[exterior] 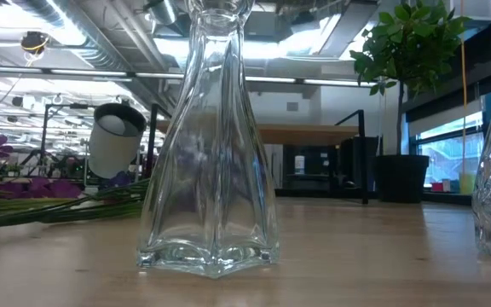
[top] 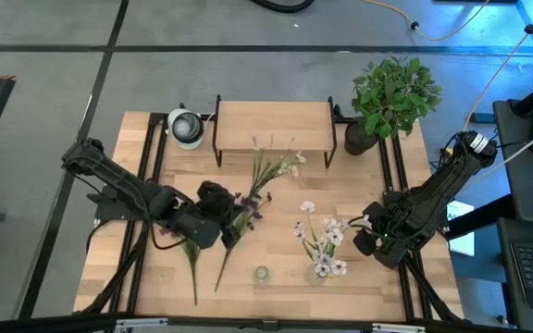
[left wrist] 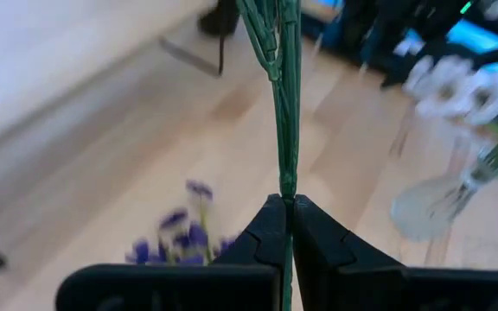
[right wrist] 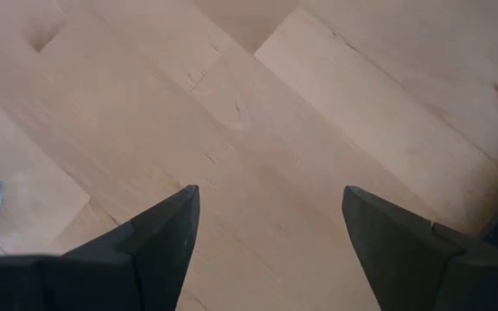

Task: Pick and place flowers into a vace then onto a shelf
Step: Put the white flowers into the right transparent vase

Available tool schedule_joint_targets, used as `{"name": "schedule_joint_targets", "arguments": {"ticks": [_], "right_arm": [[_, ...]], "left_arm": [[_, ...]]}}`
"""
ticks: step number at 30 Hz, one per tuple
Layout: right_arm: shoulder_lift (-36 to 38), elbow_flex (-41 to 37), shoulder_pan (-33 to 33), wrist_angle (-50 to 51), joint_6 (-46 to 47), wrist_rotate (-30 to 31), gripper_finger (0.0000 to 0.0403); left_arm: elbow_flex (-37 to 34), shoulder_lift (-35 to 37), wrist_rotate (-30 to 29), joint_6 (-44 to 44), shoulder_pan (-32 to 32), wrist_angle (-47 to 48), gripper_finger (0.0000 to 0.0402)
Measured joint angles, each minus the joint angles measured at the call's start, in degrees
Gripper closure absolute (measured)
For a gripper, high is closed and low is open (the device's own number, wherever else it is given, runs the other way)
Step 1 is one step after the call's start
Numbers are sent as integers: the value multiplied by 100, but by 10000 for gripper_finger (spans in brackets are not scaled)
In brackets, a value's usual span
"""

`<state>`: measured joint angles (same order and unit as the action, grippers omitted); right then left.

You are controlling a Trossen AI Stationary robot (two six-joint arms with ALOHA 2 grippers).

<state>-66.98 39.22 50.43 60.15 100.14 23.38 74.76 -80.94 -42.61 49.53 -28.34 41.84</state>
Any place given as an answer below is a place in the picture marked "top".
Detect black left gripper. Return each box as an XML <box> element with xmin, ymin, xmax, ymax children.
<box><xmin>195</xmin><ymin>179</ymin><xmax>243</xmax><ymax>252</ymax></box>

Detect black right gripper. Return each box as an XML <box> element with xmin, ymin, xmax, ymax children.
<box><xmin>352</xmin><ymin>228</ymin><xmax>409</xmax><ymax>271</ymax></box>

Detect purple artificial flower stem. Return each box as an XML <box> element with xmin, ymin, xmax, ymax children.
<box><xmin>158</xmin><ymin>226</ymin><xmax>202</xmax><ymax>307</ymax></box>
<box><xmin>214</xmin><ymin>191</ymin><xmax>273</xmax><ymax>293</ymax></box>

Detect white artificial flower bunch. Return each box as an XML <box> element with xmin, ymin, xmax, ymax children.
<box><xmin>290</xmin><ymin>200</ymin><xmax>373</xmax><ymax>278</ymax></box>

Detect smooth twisted clear glass vase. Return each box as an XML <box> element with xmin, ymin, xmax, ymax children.
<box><xmin>252</xmin><ymin>265</ymin><xmax>271</xmax><ymax>286</ymax></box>

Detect textured clear glass vase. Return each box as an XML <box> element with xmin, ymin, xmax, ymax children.
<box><xmin>305</xmin><ymin>261</ymin><xmax>341</xmax><ymax>287</ymax></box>

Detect pale flower stem long leaves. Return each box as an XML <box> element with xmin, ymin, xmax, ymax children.
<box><xmin>246</xmin><ymin>134</ymin><xmax>308</xmax><ymax>201</ymax></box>

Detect wooden shelf black metal legs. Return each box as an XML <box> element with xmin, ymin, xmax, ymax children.
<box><xmin>211</xmin><ymin>94</ymin><xmax>338</xmax><ymax>170</ymax></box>

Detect white paper sheet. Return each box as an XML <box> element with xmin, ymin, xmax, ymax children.
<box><xmin>445</xmin><ymin>199</ymin><xmax>476</xmax><ymax>258</ymax></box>

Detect black plant pot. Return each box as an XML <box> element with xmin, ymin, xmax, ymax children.
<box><xmin>343</xmin><ymin>120</ymin><xmax>379</xmax><ymax>156</ymax></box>

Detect black desk with keyboard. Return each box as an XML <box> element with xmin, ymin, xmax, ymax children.
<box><xmin>495</xmin><ymin>216</ymin><xmax>533</xmax><ymax>327</ymax></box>

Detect green leafy plant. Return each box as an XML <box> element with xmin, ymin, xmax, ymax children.
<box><xmin>350</xmin><ymin>55</ymin><xmax>443</xmax><ymax>140</ymax></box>

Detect black desk with tablet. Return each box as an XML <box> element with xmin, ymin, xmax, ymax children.
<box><xmin>491</xmin><ymin>68</ymin><xmax>533</xmax><ymax>223</ymax></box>

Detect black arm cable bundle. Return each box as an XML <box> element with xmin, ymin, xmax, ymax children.
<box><xmin>81</xmin><ymin>220</ymin><xmax>189</xmax><ymax>315</ymax></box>
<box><xmin>403</xmin><ymin>256</ymin><xmax>462</xmax><ymax>323</ymax></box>

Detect hanging yellow cable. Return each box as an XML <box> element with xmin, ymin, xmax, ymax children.
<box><xmin>463</xmin><ymin>4</ymin><xmax>533</xmax><ymax>133</ymax></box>

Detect black aluminium table frame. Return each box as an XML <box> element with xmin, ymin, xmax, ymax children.
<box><xmin>0</xmin><ymin>104</ymin><xmax>533</xmax><ymax>333</ymax></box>

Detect yellow floor cable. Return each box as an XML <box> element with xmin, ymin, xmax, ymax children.
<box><xmin>363</xmin><ymin>0</ymin><xmax>492</xmax><ymax>42</ymax></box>

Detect black floor hose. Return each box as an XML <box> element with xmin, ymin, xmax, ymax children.
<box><xmin>250</xmin><ymin>0</ymin><xmax>316</xmax><ymax>14</ymax></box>

